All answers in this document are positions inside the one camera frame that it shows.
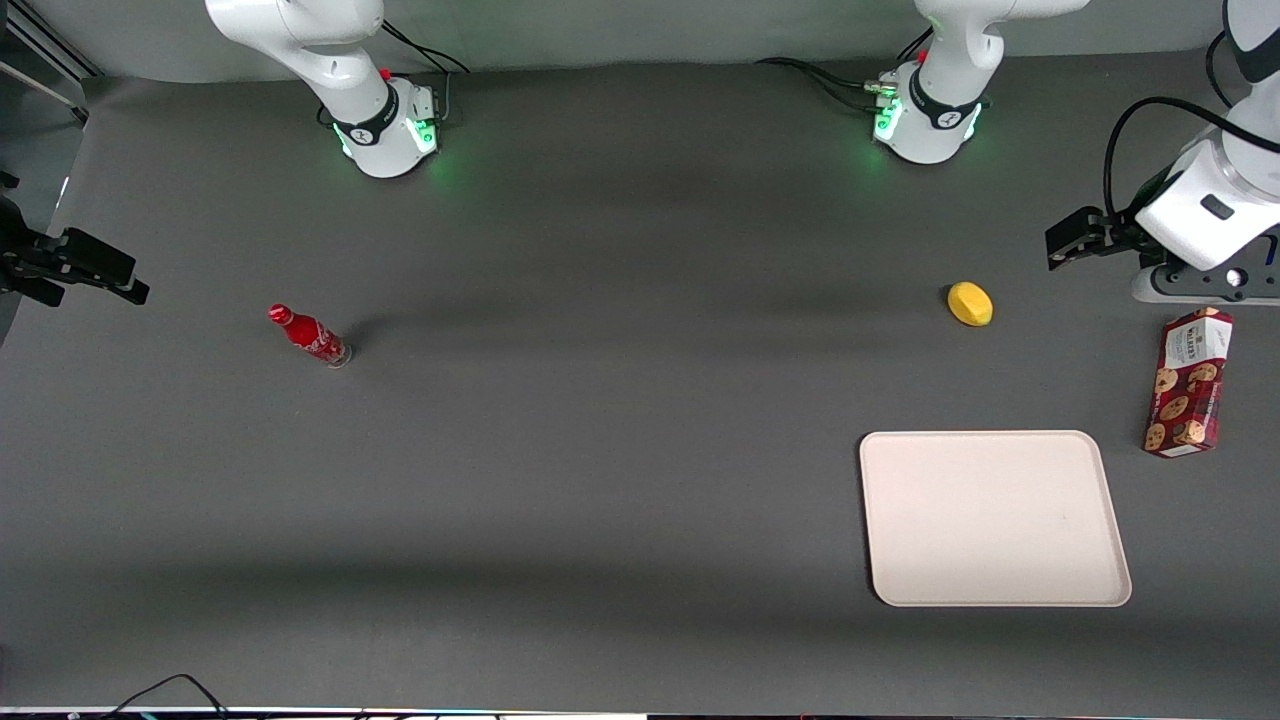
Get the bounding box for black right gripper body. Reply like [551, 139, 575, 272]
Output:
[0, 172, 66, 306]

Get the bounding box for red tartan cookie box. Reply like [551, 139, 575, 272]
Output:
[1143, 307, 1234, 459]

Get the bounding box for cream rectangular tray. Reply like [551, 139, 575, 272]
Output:
[859, 430, 1133, 609]

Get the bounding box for yellow lemon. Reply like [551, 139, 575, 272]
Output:
[947, 281, 995, 328]

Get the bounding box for red cola bottle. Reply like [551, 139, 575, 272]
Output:
[267, 303, 354, 369]

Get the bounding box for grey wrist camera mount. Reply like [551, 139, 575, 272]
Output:
[1130, 252, 1280, 306]

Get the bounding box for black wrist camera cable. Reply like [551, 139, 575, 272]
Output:
[1103, 96, 1280, 226]

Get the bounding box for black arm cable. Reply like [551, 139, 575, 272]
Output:
[1204, 30, 1239, 108]

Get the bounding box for metal frame rail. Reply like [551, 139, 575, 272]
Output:
[0, 0, 103, 126]

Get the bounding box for long black base cable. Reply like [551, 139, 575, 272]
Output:
[754, 56, 883, 109]
[380, 19, 471, 76]

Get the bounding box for black table edge cable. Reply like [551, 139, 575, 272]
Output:
[98, 673, 233, 720]

